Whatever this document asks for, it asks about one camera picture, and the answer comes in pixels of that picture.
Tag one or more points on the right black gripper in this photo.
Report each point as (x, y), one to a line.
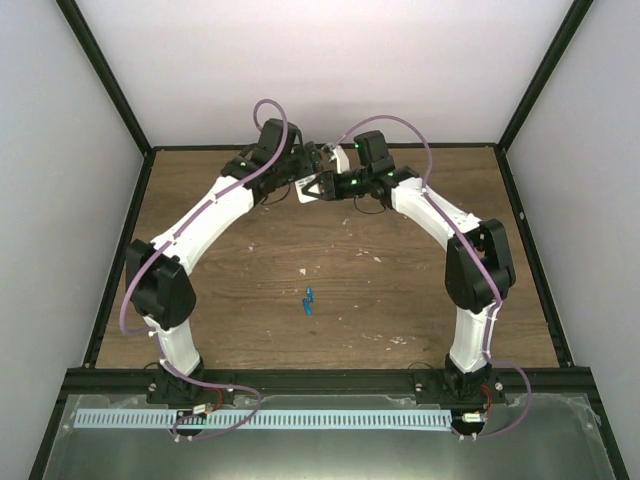
(331, 190)

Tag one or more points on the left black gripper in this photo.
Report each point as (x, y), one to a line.
(308, 160)

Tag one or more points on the white remote control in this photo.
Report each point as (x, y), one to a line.
(307, 191)

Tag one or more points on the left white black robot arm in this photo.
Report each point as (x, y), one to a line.
(158, 284)

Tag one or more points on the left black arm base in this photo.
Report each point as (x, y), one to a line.
(165, 388)

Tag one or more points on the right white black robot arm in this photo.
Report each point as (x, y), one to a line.
(479, 269)

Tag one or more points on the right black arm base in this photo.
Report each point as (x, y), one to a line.
(438, 386)

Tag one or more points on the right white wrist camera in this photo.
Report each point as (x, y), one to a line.
(337, 156)

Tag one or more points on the light blue slotted cable duct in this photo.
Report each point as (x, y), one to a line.
(275, 419)

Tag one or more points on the black aluminium frame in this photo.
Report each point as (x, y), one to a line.
(568, 377)

